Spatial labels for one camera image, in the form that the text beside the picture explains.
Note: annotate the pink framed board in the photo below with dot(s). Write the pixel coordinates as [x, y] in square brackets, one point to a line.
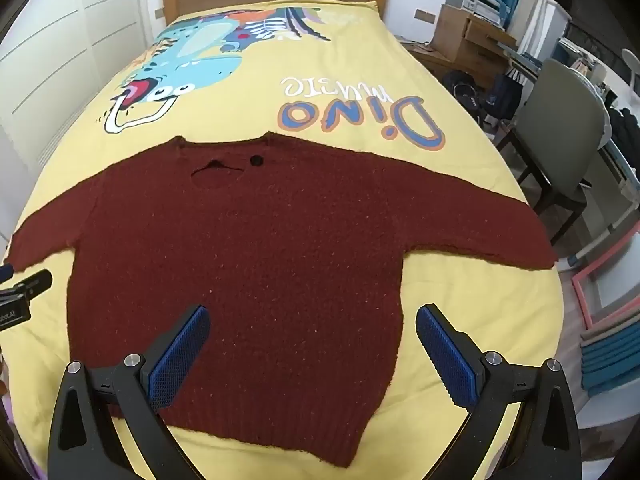
[585, 295]

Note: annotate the wall socket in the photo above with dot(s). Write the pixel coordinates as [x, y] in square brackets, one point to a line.
[424, 15]

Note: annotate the grey chair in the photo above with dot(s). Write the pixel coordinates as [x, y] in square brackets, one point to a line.
[560, 120]

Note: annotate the wooden desk cabinet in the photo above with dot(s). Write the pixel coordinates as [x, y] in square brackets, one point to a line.
[465, 35]

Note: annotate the white printer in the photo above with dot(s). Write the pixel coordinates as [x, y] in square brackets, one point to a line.
[477, 0]

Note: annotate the white wardrobe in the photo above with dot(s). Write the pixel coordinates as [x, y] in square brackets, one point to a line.
[75, 35]

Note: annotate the dark blue bag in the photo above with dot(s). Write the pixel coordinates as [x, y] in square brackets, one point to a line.
[502, 100]

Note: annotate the dark red knit sweater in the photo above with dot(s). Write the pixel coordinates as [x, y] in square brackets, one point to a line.
[275, 260]

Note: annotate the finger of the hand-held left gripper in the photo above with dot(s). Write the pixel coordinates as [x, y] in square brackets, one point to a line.
[32, 282]
[4, 274]

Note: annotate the black backpack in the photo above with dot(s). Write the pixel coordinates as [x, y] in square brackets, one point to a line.
[462, 90]

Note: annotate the black jacket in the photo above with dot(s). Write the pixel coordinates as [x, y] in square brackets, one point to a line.
[627, 135]

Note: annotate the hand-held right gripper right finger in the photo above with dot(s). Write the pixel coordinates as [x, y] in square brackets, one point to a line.
[445, 355]

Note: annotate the stack of teal cushions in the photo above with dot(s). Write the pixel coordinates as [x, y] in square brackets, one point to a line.
[612, 360]

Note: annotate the yellow printed blanket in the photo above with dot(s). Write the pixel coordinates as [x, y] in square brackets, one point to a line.
[350, 85]

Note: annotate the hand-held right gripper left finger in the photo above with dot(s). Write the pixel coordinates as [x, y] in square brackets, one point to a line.
[177, 360]

